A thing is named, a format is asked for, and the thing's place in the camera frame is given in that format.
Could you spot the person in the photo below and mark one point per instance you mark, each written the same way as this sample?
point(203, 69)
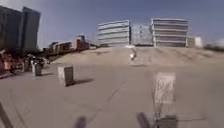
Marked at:
point(132, 55)

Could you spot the grey paved plaza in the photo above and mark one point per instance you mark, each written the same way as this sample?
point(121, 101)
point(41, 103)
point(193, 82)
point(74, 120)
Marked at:
point(110, 86)

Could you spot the white banded building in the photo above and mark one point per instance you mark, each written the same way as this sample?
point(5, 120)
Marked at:
point(114, 33)
point(170, 31)

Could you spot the wide stone steps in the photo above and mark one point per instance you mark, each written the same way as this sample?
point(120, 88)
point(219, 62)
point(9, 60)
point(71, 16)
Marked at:
point(150, 55)

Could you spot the low brown building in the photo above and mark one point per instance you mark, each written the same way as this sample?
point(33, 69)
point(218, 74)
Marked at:
point(71, 45)

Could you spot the robot's own part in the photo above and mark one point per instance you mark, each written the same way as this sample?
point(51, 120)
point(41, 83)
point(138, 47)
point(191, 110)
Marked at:
point(142, 120)
point(80, 122)

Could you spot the row of parked bicycles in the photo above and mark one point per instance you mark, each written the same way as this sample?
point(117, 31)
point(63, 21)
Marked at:
point(33, 61)

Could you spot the low white building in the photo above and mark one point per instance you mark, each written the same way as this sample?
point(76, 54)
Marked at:
point(195, 41)

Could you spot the dark tall building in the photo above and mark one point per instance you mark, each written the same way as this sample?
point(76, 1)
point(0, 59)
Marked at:
point(20, 30)

